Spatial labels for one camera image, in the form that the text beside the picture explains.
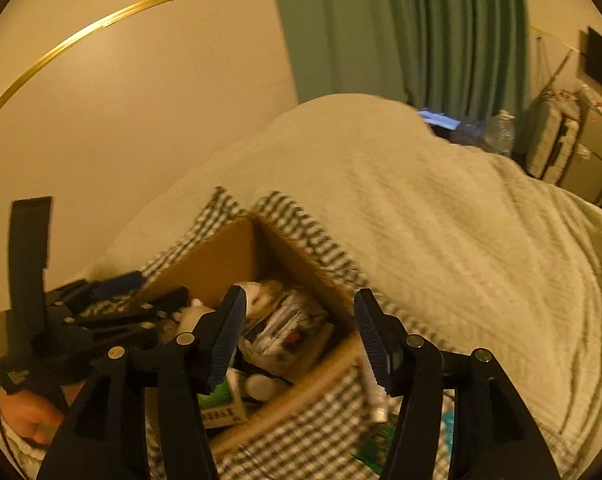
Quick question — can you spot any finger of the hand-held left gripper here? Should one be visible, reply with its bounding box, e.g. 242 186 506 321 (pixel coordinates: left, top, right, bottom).
76 286 189 348
56 270 147 311

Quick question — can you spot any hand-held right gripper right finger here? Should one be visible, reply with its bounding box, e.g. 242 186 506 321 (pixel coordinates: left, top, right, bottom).
353 288 562 480

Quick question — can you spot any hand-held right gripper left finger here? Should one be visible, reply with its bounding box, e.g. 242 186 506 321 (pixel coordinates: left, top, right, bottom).
36 285 248 480

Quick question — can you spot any brown cardboard box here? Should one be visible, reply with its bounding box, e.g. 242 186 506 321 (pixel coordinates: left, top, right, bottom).
136 212 368 456

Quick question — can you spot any person's left hand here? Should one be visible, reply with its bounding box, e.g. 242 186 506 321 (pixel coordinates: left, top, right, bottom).
0 385 82 447

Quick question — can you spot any white patterned packet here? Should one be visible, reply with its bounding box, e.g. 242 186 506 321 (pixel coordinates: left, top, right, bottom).
240 287 332 361

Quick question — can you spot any white tube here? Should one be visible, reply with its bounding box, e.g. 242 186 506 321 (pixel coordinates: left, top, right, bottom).
365 360 393 423

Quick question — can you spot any green and white carton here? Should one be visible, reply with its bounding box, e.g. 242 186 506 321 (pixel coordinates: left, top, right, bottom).
198 367 248 429

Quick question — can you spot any green packet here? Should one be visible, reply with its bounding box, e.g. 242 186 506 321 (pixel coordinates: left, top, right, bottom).
352 424 398 477

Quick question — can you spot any grey checkered bed sheet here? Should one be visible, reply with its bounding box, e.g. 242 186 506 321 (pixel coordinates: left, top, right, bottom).
81 187 462 480

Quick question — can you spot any white textured blanket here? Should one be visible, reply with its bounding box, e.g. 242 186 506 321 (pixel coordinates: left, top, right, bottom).
0 92 602 480

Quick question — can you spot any glowing phone screen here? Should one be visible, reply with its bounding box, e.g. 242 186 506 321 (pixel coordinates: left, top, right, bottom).
417 108 462 132

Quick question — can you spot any clear plastic bottle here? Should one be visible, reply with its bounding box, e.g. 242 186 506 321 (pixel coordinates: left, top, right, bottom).
485 109 518 157

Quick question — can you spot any white ribbed suitcase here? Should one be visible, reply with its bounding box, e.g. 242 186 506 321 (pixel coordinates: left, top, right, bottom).
526 92 584 183

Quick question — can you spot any grey cabinet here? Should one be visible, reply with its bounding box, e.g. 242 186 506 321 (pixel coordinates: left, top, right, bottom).
561 89 602 207

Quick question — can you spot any green curtain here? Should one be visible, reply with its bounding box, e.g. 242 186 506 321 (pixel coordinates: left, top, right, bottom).
263 0 532 126

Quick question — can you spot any gold wall trim strip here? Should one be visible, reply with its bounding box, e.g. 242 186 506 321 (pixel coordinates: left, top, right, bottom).
0 0 273 132

